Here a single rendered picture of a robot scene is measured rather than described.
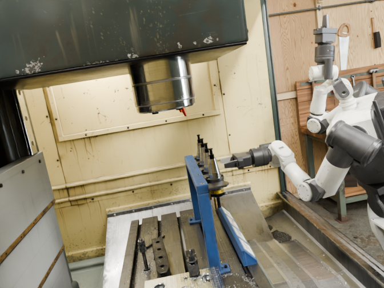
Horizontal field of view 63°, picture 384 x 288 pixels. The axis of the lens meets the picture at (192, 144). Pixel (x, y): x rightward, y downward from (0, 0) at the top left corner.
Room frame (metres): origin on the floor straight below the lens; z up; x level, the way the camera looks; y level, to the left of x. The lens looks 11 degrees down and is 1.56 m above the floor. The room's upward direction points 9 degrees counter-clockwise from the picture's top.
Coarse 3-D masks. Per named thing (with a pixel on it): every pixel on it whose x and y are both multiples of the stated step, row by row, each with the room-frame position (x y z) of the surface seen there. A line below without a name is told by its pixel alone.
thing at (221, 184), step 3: (207, 183) 1.03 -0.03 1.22; (210, 183) 1.02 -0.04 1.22; (213, 183) 1.02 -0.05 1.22; (216, 183) 1.01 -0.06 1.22; (219, 183) 1.01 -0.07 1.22; (222, 183) 1.00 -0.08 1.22; (225, 183) 1.00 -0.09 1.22; (228, 183) 1.00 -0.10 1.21; (210, 186) 0.99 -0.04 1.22; (213, 186) 0.99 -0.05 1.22; (216, 186) 0.98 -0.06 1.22; (219, 186) 0.98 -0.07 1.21; (222, 186) 0.98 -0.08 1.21; (225, 186) 0.98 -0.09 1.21; (210, 189) 0.98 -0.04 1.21
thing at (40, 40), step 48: (0, 0) 0.69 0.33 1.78; (48, 0) 0.69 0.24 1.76; (96, 0) 0.70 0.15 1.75; (144, 0) 0.71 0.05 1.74; (192, 0) 0.72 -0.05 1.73; (240, 0) 0.73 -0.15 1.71; (0, 48) 0.69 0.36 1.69; (48, 48) 0.69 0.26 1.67; (96, 48) 0.70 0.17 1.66; (144, 48) 0.71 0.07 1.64; (192, 48) 0.72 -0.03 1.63
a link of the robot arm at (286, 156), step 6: (276, 144) 1.39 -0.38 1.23; (282, 144) 1.39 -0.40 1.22; (276, 150) 1.36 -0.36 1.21; (282, 150) 1.36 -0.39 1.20; (288, 150) 1.35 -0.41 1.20; (282, 156) 1.33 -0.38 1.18; (288, 156) 1.33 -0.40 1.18; (282, 162) 1.33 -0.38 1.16; (288, 162) 1.32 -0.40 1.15; (294, 162) 1.33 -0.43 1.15; (282, 168) 1.34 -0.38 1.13
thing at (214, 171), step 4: (212, 160) 1.05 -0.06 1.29; (216, 160) 1.06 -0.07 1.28; (212, 164) 1.05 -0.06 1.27; (216, 164) 1.05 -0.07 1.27; (212, 168) 1.05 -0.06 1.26; (216, 168) 1.05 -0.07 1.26; (212, 172) 1.05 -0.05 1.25; (216, 172) 1.04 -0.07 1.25; (212, 176) 1.04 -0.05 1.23; (216, 176) 1.04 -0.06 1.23; (220, 176) 1.05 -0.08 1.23
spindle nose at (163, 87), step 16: (144, 64) 0.76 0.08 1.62; (160, 64) 0.76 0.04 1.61; (176, 64) 0.77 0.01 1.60; (144, 80) 0.76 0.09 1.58; (160, 80) 0.76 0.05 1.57; (176, 80) 0.77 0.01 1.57; (192, 80) 0.81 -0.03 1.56; (144, 96) 0.77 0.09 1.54; (160, 96) 0.76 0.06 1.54; (176, 96) 0.76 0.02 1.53; (192, 96) 0.80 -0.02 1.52; (144, 112) 0.78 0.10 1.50
